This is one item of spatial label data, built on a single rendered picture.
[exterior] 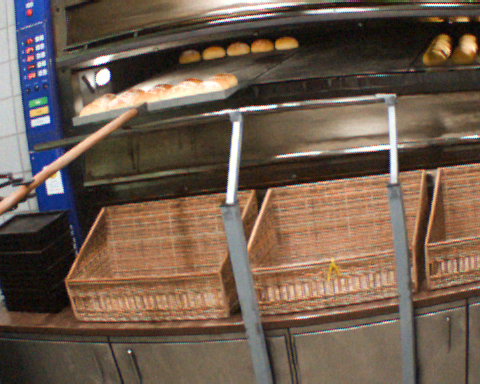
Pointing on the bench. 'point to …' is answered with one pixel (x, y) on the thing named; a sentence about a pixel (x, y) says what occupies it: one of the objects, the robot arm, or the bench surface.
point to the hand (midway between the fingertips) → (24, 189)
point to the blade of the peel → (164, 103)
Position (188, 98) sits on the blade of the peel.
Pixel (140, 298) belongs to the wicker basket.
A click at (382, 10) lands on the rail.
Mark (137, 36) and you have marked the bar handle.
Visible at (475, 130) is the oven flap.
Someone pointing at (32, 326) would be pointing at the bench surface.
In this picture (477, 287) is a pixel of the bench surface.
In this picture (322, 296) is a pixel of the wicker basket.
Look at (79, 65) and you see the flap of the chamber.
